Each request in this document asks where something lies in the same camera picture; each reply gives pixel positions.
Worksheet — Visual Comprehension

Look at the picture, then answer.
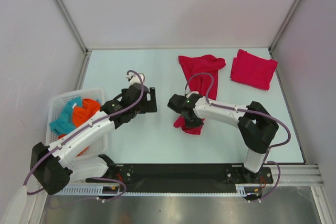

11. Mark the white plastic laundry basket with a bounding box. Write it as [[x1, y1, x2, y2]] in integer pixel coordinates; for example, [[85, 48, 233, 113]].
[[45, 88, 108, 160]]

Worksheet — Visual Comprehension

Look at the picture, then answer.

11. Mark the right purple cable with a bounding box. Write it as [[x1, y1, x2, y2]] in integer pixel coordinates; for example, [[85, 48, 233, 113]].
[[184, 71, 292, 202]]

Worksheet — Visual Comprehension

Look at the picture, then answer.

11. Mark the orange t shirt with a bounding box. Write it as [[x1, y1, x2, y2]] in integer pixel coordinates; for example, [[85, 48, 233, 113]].
[[57, 98, 103, 156]]

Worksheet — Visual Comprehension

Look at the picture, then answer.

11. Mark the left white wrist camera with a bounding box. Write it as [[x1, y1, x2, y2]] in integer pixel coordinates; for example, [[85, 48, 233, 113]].
[[126, 73, 145, 85]]

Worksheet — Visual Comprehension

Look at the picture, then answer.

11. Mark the purple cable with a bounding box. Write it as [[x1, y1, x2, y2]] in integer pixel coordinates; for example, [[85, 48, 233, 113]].
[[184, 71, 292, 202], [23, 69, 146, 204]]

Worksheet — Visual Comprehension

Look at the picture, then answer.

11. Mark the grey slotted cable duct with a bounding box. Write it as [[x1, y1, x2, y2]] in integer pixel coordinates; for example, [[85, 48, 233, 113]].
[[56, 180, 262, 197]]

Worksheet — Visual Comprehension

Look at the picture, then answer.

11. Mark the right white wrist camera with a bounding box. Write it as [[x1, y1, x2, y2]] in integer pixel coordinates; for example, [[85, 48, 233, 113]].
[[184, 91, 199, 98]]

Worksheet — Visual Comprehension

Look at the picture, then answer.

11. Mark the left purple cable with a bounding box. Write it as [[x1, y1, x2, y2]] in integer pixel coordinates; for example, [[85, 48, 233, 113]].
[[23, 69, 146, 204]]

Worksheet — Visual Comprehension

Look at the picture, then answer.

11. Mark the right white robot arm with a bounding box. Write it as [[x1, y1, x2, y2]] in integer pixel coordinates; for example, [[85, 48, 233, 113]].
[[167, 93, 279, 183]]

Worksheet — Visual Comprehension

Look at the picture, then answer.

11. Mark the teal t shirt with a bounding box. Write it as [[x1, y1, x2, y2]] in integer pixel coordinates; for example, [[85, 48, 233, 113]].
[[49, 97, 102, 135]]

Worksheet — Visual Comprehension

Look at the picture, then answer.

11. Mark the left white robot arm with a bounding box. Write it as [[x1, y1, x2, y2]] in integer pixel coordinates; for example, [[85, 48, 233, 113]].
[[30, 83, 157, 195]]

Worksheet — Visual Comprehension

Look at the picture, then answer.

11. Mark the folded magenta t shirt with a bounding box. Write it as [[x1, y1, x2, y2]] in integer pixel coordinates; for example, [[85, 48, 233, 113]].
[[230, 49, 278, 90]]

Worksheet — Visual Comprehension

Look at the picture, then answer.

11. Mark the magenta t shirt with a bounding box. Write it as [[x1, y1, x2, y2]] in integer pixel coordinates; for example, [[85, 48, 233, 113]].
[[230, 49, 278, 90], [172, 54, 227, 136]]

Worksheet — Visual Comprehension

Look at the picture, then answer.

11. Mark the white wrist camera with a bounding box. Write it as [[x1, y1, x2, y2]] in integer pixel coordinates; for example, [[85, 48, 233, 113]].
[[184, 91, 199, 98], [126, 73, 145, 85]]

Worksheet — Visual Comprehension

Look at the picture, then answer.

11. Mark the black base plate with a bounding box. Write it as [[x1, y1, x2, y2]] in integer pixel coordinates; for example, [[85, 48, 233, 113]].
[[86, 163, 274, 194]]

